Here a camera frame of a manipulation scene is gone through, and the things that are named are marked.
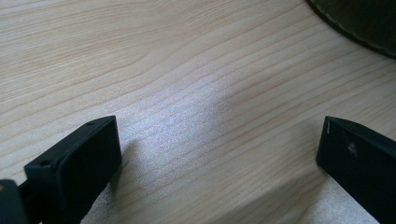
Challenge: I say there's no dark round-edged object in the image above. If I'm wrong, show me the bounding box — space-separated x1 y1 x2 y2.
306 0 396 60

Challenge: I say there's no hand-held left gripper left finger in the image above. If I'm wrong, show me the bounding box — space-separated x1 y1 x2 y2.
23 115 123 224

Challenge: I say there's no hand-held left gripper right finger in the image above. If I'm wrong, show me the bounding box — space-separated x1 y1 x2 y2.
316 116 396 224

